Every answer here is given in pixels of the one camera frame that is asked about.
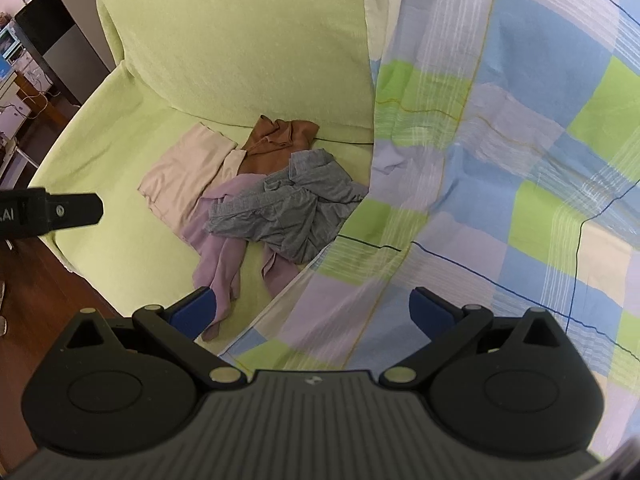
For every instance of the brown crumpled garment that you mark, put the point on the brown crumpled garment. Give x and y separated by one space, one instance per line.
271 143

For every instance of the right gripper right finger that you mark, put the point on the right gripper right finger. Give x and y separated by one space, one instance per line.
451 331

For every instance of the grey cotton pants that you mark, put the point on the grey cotton pants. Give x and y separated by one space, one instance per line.
296 211

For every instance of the green covered sofa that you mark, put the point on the green covered sofa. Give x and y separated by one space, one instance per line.
222 63

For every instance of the black cabinet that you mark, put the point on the black cabinet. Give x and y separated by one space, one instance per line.
53 38

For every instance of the beige folded garment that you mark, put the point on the beige folded garment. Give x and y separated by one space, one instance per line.
175 183

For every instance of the lilac crumpled garment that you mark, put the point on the lilac crumpled garment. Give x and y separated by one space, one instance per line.
220 257

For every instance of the plaid patchwork bedsheet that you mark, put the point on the plaid patchwork bedsheet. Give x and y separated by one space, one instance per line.
505 172

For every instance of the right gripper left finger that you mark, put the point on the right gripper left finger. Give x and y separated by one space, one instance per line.
170 334

